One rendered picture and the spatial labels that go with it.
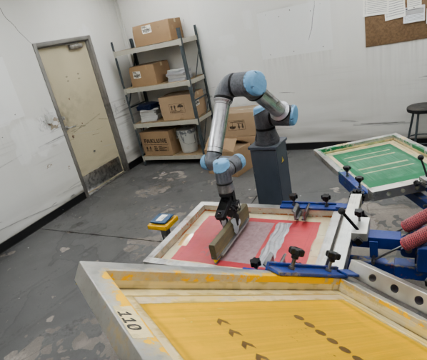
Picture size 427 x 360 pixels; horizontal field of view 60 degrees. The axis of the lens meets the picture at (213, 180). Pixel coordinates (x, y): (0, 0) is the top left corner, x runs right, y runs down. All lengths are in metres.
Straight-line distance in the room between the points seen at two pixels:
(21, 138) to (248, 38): 3.23
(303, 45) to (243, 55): 0.87
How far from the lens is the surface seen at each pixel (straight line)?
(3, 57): 5.09
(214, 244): 1.61
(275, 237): 1.76
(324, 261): 1.53
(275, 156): 2.21
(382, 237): 1.58
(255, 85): 1.77
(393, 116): 5.36
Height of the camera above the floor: 1.89
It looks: 22 degrees down
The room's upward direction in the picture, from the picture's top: 12 degrees counter-clockwise
